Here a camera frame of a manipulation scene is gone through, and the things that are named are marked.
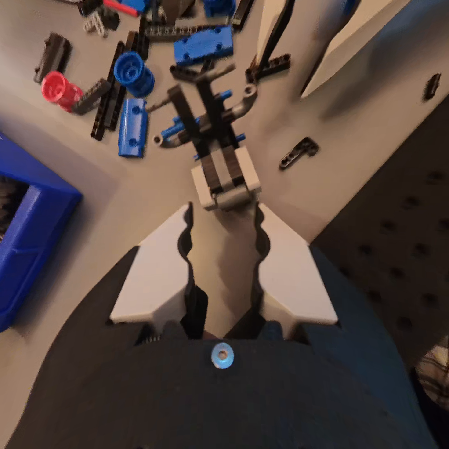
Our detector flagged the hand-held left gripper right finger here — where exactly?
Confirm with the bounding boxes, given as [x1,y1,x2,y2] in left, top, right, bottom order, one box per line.
[251,203,339,334]

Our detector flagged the red wheel rim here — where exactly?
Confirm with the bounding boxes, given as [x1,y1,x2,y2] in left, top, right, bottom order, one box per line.
[41,71,83,113]

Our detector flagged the red axle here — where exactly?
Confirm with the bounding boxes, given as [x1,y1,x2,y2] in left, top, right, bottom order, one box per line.
[103,0,139,17]

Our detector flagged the black rubber tire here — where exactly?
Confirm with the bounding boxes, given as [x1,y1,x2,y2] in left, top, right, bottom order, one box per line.
[0,177,29,243]

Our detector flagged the black toy chassis assembly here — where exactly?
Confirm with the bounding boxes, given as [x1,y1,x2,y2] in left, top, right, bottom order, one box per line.
[153,63,262,212]

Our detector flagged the black small L beam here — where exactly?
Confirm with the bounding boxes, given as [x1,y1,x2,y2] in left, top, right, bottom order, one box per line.
[279,137,320,170]

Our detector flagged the blue wheel rim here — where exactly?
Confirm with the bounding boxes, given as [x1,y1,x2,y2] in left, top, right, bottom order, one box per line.
[113,52,155,98]
[203,0,236,17]

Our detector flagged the light grey L beam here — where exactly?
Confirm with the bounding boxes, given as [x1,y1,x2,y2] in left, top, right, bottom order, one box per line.
[83,11,107,37]

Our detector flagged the blue tagged plastic bin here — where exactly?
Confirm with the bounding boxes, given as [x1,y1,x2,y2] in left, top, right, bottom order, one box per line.
[0,131,83,333]

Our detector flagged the black flat tile bar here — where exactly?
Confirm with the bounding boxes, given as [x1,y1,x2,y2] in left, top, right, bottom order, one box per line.
[232,0,255,30]

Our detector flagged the grey desk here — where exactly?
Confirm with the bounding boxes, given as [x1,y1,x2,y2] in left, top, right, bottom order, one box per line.
[0,0,449,404]

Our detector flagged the blue hinged panel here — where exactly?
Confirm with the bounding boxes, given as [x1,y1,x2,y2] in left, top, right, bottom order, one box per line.
[119,0,151,13]

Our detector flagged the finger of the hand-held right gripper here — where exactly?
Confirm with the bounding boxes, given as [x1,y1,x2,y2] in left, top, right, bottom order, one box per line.
[300,0,413,99]
[255,0,297,72]

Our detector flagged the black pin connector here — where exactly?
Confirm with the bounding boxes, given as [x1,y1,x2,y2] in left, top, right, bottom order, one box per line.
[423,73,442,100]

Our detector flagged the black large L beam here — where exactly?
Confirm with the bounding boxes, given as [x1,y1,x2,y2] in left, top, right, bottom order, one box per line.
[246,53,291,85]

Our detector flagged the blue flat panel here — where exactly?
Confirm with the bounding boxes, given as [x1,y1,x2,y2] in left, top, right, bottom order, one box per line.
[174,25,234,66]
[118,98,148,158]

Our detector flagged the black cylindrical panel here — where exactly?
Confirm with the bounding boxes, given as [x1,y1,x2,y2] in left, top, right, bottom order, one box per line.
[33,33,72,84]

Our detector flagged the dark grey thin beam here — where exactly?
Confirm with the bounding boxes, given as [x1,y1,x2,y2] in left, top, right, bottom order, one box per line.
[145,25,211,37]

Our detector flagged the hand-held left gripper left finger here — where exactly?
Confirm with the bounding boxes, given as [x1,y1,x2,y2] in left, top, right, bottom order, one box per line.
[110,203,197,325]

